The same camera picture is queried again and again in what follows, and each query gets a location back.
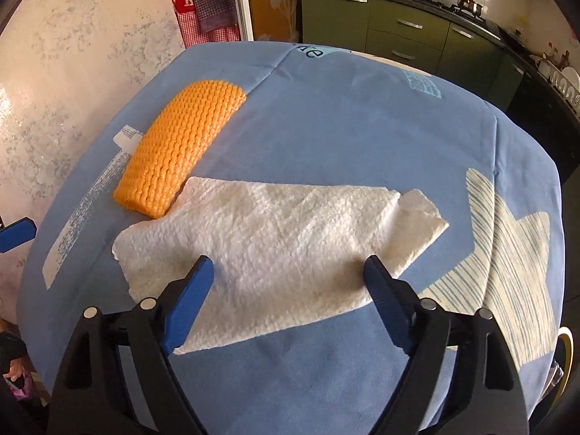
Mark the dish rack with dishes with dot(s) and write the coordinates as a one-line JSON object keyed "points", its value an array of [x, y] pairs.
{"points": [[562, 81]]}

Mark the gas stove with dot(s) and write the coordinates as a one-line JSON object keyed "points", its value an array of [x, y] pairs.
{"points": [[466, 9]]}

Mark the blue star printed tablecloth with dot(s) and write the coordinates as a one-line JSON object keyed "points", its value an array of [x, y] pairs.
{"points": [[340, 122]]}

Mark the green kitchen cabinet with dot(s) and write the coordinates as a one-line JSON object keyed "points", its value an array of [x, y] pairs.
{"points": [[408, 27]]}

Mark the black bin with yellow rim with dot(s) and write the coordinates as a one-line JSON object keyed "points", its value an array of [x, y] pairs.
{"points": [[566, 349]]}

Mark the purple checkered apron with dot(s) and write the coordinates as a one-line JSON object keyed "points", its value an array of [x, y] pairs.
{"points": [[213, 0]]}

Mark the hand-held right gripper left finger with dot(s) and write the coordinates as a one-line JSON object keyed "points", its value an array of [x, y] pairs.
{"points": [[195, 290]]}

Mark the orange knitted sponge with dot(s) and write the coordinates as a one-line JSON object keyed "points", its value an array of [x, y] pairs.
{"points": [[181, 145]]}

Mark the orange door panel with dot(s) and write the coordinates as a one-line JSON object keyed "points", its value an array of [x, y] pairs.
{"points": [[272, 4]]}

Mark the white paper towel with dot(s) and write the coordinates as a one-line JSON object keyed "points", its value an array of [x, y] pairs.
{"points": [[281, 235]]}

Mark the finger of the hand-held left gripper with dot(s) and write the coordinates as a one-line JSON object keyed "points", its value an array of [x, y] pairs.
{"points": [[16, 234]]}

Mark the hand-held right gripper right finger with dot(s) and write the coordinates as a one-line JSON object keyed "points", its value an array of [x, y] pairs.
{"points": [[385, 290]]}

